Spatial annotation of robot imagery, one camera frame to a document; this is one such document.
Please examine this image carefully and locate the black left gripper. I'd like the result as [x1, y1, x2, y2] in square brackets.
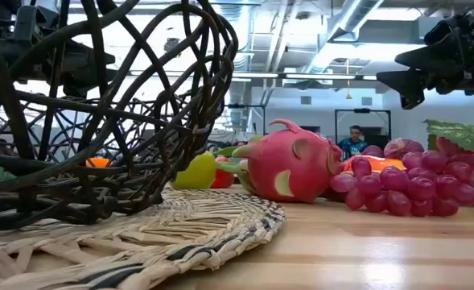
[0, 3, 117, 97]

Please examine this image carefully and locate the purple onion string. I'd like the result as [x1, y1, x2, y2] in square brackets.
[361, 137, 426, 160]

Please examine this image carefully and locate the orange fruit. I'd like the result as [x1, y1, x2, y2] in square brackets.
[84, 156, 112, 168]

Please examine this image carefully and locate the red orange mango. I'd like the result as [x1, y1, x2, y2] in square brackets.
[340, 155, 407, 175]

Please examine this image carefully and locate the purple grape bunch with leaf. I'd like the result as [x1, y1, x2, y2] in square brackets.
[329, 118, 474, 218]

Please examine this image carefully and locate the yellow-green fruit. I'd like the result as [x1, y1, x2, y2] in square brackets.
[171, 151, 217, 190]

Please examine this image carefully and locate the pink dragon fruit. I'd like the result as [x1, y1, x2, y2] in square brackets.
[216, 118, 344, 205]

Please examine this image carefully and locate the dark brown wicker basket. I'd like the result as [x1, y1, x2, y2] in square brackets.
[0, 0, 240, 233]

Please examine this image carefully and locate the person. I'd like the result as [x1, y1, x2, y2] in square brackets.
[338, 124, 369, 160]

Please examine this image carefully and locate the round woven straw placemat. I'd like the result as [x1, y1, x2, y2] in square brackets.
[0, 185, 288, 290]

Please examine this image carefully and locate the black gantry frame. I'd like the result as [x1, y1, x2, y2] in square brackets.
[226, 103, 266, 136]
[334, 108, 393, 152]

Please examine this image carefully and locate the silver ceiling duct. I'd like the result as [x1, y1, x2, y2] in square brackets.
[304, 0, 386, 73]

